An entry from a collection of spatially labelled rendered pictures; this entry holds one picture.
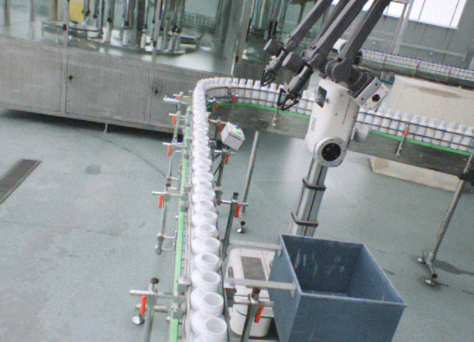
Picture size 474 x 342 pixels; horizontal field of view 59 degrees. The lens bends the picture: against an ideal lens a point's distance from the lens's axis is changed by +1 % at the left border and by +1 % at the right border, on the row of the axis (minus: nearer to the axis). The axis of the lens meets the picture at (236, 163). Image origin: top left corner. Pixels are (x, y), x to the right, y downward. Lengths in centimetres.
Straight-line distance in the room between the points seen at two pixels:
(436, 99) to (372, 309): 436
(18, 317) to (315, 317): 163
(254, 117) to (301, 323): 204
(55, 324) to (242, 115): 176
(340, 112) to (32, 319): 183
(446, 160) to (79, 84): 365
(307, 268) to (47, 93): 398
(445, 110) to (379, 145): 247
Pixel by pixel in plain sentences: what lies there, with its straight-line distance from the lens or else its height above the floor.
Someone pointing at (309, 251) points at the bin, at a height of 90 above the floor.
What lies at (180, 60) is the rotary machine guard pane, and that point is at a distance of 471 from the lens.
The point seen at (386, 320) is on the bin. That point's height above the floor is 89.
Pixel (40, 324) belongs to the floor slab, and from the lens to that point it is 242.
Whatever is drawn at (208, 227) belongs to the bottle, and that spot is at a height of 116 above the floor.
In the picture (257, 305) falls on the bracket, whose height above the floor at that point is 108.
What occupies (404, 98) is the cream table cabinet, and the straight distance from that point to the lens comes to 540.
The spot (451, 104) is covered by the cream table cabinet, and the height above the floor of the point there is 103.
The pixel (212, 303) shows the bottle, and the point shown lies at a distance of 77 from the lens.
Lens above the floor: 163
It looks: 20 degrees down
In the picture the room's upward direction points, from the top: 11 degrees clockwise
